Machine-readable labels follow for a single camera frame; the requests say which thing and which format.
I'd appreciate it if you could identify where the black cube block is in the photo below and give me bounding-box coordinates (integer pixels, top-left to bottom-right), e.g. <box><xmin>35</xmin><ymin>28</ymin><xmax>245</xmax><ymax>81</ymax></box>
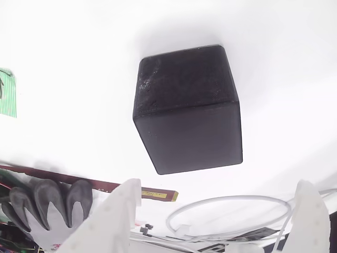
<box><xmin>132</xmin><ymin>44</ymin><xmax>243</xmax><ymax>176</ymax></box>

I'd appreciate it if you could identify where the person's grey gloved hand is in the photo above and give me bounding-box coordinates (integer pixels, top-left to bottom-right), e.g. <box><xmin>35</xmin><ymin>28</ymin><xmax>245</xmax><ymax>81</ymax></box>
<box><xmin>0</xmin><ymin>178</ymin><xmax>94</xmax><ymax>251</ymax></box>

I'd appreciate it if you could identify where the small black connector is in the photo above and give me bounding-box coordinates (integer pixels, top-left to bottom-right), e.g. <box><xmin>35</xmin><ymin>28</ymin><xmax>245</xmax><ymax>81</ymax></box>
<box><xmin>140</xmin><ymin>223</ymin><xmax>155</xmax><ymax>235</ymax></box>

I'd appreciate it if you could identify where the green paper sheet with arrows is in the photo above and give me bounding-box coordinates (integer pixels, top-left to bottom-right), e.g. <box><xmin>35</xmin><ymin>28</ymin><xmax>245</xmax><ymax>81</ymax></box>
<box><xmin>0</xmin><ymin>67</ymin><xmax>18</xmax><ymax>119</ymax></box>

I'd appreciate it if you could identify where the grey white camera cable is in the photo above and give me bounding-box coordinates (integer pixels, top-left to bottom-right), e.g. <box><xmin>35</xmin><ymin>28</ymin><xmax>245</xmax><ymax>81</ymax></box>
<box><xmin>166</xmin><ymin>187</ymin><xmax>337</xmax><ymax>253</ymax></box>

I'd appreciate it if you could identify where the electronics board with wires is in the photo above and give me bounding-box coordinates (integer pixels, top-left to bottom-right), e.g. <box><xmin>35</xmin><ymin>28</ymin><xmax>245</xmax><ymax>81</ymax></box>
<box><xmin>0</xmin><ymin>223</ymin><xmax>40</xmax><ymax>253</ymax></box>

